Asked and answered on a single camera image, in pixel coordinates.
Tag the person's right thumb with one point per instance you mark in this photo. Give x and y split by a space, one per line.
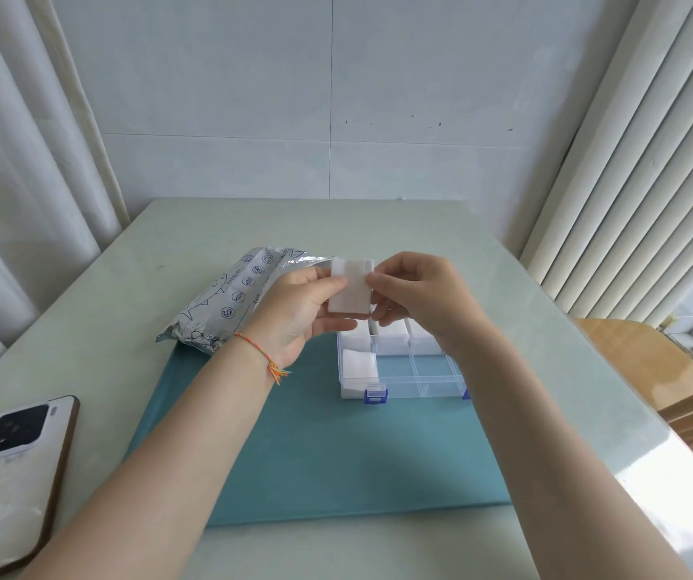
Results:
385 295

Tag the white square cotton pad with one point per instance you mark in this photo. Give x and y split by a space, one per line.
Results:
351 292

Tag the person's right hand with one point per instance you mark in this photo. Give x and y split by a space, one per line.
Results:
437 301

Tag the wooden chair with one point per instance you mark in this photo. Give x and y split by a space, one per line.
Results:
654 368

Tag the person's left forearm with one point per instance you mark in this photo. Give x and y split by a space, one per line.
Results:
171 465

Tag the person's right forearm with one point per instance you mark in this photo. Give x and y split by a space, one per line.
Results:
551 453

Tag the person's left hand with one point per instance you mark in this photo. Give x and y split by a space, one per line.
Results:
289 308

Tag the clear plastic compartment box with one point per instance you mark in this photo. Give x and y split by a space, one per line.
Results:
413 374

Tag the silver printed plastic packet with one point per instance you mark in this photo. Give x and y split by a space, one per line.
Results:
225 301

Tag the white smartphone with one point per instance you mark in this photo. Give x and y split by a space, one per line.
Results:
8 489

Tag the stack of white cotton pads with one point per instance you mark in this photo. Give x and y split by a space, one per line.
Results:
393 341
358 371
353 339

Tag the teal cloth mat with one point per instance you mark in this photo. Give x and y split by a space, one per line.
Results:
334 453

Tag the white pleated curtain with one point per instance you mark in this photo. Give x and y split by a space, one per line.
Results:
642 150
14 175

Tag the person's left thumb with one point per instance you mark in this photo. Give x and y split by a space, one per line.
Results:
331 285

